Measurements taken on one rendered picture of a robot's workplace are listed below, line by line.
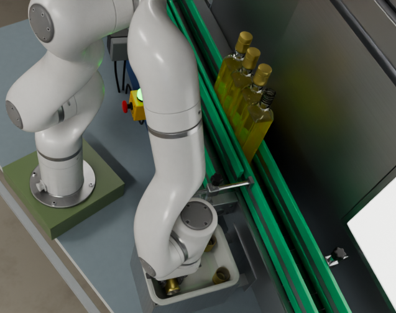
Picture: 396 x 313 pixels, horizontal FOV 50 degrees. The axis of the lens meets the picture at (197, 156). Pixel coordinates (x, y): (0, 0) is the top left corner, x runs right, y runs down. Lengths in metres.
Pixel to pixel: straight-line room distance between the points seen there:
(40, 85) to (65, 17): 0.30
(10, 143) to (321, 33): 1.03
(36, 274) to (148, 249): 1.39
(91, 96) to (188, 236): 0.44
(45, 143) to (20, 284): 1.08
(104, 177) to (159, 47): 0.81
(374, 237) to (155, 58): 0.64
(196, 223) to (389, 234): 0.42
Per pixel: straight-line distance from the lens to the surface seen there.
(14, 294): 2.11
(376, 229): 1.01
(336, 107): 1.03
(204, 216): 0.80
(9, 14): 3.27
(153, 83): 0.62
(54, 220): 1.30
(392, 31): 0.92
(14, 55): 1.84
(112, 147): 1.53
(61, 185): 1.27
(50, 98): 0.95
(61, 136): 1.13
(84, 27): 0.68
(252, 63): 1.08
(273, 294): 1.08
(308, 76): 1.11
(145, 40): 0.62
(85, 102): 1.06
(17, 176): 1.39
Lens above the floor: 1.98
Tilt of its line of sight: 52 degrees down
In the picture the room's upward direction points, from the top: 20 degrees clockwise
